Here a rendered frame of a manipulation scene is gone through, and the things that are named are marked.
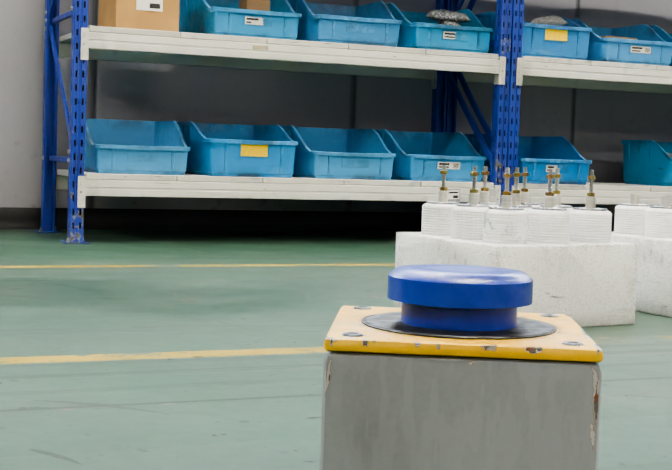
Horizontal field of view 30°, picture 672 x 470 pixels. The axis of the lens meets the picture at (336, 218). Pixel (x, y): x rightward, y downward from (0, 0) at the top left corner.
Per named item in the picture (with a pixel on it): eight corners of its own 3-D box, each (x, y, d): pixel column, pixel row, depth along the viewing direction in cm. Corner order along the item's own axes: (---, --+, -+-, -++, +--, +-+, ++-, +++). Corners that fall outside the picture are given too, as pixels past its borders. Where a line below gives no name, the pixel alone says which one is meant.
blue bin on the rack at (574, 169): (460, 179, 574) (462, 133, 573) (530, 181, 590) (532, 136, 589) (519, 183, 529) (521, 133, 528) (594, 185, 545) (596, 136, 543)
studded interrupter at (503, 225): (533, 293, 270) (538, 168, 269) (511, 297, 263) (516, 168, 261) (494, 289, 276) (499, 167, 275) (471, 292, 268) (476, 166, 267)
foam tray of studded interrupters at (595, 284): (635, 324, 279) (638, 244, 278) (494, 332, 259) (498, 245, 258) (524, 303, 312) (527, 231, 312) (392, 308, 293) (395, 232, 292)
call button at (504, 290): (537, 357, 33) (540, 278, 33) (383, 350, 33) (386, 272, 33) (524, 335, 37) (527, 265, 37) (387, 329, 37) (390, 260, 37)
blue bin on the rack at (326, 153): (266, 174, 538) (268, 125, 537) (347, 176, 554) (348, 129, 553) (312, 178, 493) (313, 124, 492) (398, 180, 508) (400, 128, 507)
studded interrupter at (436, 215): (464, 284, 286) (469, 165, 284) (423, 283, 285) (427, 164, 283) (456, 280, 295) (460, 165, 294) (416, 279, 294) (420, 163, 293)
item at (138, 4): (179, 33, 472) (180, -21, 471) (115, 28, 463) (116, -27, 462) (158, 38, 501) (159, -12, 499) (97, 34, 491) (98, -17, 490)
